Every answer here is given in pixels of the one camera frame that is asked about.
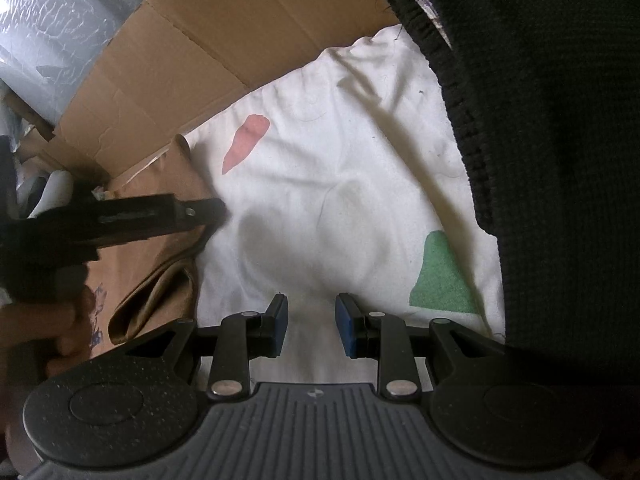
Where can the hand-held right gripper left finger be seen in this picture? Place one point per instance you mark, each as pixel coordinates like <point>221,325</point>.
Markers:
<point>280,322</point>

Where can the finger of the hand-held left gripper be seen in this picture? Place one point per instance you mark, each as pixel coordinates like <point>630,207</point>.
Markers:
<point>205,210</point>

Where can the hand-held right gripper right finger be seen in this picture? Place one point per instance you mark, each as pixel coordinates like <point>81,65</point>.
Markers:
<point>347,325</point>

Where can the brown printed t-shirt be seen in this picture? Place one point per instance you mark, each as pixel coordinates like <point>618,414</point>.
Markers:
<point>150,280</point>

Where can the person's left hand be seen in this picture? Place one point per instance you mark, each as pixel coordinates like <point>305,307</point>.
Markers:
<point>30,322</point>

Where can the bear-print cream blanket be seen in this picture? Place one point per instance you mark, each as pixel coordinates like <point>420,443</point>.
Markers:
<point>350,160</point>

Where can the flat cardboard sheet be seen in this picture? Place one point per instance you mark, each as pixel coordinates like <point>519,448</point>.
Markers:
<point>200,35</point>

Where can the black knit garment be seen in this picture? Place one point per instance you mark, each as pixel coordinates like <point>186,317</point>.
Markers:
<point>550,135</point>

